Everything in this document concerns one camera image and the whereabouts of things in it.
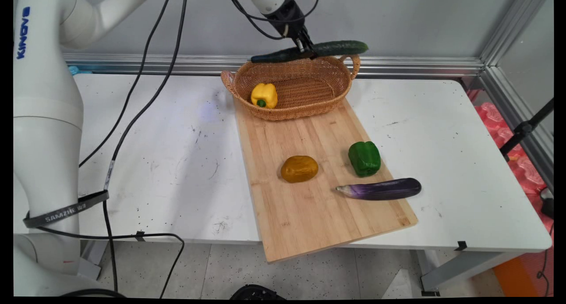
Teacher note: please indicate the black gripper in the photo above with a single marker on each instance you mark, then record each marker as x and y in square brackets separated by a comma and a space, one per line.
[287, 20]

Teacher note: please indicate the dark green cucumber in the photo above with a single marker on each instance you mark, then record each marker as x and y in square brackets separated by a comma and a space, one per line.
[340, 47]

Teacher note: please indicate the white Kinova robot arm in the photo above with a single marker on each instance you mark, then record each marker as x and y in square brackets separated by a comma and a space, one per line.
[44, 96]

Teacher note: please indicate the woven wicker basket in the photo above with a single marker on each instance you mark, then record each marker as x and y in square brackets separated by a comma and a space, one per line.
[305, 80]

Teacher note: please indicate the yellow bell pepper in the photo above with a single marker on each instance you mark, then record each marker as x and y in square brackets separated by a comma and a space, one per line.
[266, 94]

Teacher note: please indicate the yellow-brown potato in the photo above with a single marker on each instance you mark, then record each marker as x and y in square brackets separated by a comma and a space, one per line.
[299, 169]

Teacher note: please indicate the green bell pepper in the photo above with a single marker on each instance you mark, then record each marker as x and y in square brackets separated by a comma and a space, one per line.
[365, 159]

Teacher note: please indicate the purple eggplant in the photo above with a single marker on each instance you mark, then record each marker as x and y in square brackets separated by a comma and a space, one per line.
[384, 189]

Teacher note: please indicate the wooden cutting board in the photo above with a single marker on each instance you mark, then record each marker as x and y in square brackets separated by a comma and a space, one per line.
[300, 215]

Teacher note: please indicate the black tripod stand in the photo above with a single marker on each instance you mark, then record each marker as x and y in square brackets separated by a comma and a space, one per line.
[524, 129]

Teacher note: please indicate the blue foam mat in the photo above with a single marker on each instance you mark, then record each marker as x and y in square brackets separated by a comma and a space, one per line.
[73, 69]

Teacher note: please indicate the pink foam mat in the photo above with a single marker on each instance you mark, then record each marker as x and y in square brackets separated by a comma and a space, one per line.
[526, 167]

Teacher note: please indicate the black round floor object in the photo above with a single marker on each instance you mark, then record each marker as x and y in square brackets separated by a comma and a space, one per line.
[256, 292]

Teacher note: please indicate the black table edge clip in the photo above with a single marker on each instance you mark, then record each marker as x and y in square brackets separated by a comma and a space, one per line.
[140, 236]
[461, 245]

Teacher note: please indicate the grey table leg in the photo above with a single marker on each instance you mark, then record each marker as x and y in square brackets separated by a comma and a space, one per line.
[460, 268]
[93, 259]

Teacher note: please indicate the black power adapter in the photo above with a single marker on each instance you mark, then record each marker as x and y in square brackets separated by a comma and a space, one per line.
[547, 204]

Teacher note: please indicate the orange floor mat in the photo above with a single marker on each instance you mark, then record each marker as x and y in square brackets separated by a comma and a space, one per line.
[513, 277]

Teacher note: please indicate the aluminium frame rail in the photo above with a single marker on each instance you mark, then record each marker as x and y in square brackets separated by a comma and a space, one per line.
[517, 118]
[398, 66]

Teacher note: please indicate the aluminium frame post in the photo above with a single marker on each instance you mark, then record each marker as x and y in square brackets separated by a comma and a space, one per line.
[504, 27]

